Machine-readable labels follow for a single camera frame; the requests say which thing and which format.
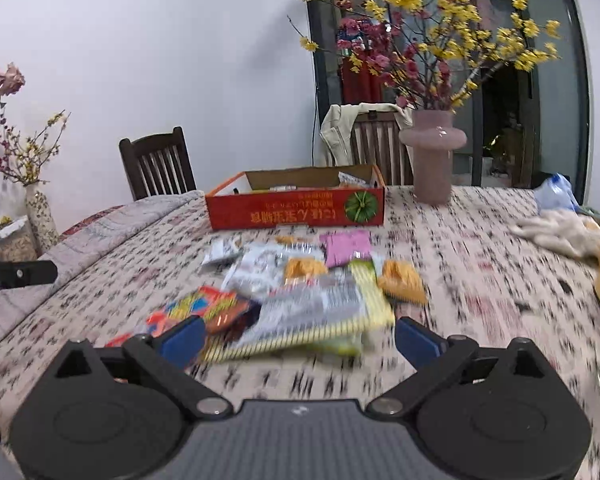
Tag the red blue snack bag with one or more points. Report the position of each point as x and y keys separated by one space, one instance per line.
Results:
x=195 y=305

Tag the brown slatted wooden chair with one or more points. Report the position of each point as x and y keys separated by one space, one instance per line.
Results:
x=380 y=150

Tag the red hanging garment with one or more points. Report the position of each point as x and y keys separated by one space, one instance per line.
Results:
x=360 y=82

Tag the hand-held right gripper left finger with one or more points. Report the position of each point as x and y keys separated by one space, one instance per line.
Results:
x=182 y=339

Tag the thin yellow flower sprigs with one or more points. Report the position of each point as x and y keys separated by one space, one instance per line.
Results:
x=35 y=152

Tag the large silver yellow-edged packet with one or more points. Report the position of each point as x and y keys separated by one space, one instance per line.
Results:
x=310 y=310

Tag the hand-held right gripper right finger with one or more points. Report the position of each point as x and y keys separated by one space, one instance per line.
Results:
x=416 y=341

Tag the dark wooden chair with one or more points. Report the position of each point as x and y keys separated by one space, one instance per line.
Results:
x=157 y=165

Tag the silver small snack packet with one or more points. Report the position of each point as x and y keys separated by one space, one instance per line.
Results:
x=220 y=255

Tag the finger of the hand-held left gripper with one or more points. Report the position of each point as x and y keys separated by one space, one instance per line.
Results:
x=20 y=272

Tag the pink grey zigzag blanket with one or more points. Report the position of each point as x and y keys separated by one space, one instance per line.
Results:
x=80 y=260

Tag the white crumpled cloth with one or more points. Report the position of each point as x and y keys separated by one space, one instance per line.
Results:
x=560 y=235

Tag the dried pink roses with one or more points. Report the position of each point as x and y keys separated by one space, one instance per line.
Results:
x=7 y=80

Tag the blue white plastic bag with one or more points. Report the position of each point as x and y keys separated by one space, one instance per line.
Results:
x=557 y=195

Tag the orange crisp snack packet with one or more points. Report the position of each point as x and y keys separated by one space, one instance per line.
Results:
x=402 y=280
x=305 y=267

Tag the chair with beige cloth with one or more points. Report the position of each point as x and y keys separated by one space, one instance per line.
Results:
x=337 y=130

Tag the white silver snack packet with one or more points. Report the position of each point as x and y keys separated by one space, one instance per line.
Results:
x=257 y=270

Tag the yellow blossom branches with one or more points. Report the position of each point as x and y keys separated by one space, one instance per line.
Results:
x=450 y=10

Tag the pink snack packet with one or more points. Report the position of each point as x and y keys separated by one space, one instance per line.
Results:
x=346 y=249

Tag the pink blossom branches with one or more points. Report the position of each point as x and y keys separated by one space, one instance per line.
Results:
x=375 y=55

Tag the pink vase with blossom branches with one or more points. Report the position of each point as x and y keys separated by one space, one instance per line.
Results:
x=582 y=110

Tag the small floral ceramic vase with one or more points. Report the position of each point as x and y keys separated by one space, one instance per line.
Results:
x=41 y=220

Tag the red cardboard box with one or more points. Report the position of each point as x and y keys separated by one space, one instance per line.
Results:
x=290 y=212

